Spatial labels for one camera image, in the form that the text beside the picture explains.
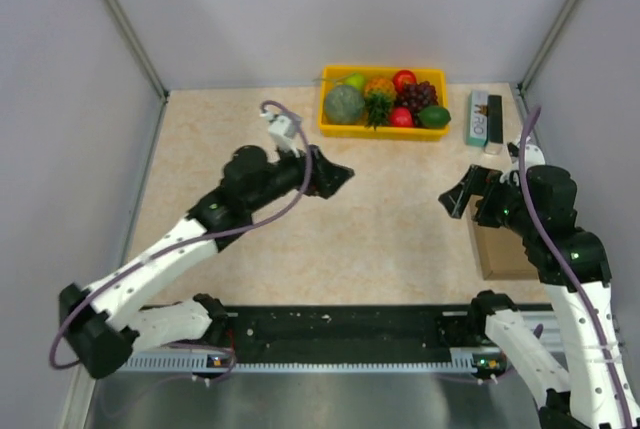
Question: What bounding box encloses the red apple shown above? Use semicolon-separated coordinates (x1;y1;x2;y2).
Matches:
389;106;414;128
392;69;417;94

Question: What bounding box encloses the dark green lime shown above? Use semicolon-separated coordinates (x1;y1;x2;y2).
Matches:
418;105;451;129

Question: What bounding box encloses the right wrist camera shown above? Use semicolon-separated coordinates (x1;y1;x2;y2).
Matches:
500;137;546;187

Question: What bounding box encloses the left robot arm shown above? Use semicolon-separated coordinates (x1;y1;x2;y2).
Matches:
59;145;355;379

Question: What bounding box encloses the left aluminium frame post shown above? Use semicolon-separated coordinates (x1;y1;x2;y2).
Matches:
101;0;169;103

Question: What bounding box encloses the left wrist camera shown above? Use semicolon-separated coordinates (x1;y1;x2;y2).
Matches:
261;109;300;157

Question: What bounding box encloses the dark purple grape bunch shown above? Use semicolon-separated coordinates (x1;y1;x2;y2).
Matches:
396;81;439;115

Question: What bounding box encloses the green netted melon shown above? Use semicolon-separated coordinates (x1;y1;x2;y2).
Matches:
324;85;365;125

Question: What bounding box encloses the right aluminium frame post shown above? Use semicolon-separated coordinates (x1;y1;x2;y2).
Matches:
517;0;583;96

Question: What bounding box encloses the red apple at back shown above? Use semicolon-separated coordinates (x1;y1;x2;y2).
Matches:
392;69;417;94

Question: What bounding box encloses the light green apple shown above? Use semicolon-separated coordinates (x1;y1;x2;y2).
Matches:
342;73;367;92

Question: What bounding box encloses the yellow plastic fruit bin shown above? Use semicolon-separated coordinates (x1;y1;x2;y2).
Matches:
317;65;451;141

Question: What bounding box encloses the red apple at front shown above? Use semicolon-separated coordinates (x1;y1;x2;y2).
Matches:
389;106;414;128

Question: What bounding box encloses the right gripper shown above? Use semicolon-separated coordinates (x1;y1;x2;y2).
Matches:
439;163;539;237

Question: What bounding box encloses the white and black carton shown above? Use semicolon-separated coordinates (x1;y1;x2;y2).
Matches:
464;90;504;155

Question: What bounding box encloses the brown cardboard box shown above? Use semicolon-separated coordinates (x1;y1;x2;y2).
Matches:
465;196;538;281

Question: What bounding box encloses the orange pineapple with leaves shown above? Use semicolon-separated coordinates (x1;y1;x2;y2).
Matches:
363;77;397;130

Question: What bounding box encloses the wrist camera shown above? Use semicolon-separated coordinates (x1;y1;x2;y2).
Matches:
500;137;546;187
261;109;300;157

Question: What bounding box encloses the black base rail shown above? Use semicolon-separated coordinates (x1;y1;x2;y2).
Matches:
117;304;624;375

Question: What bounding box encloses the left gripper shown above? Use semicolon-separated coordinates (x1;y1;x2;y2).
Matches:
248;137;354;213

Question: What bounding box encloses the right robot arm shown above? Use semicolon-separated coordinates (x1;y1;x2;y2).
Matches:
438;165;639;428

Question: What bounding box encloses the aluminium frame post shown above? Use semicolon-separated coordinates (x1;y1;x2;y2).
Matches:
517;0;583;96
101;0;169;103

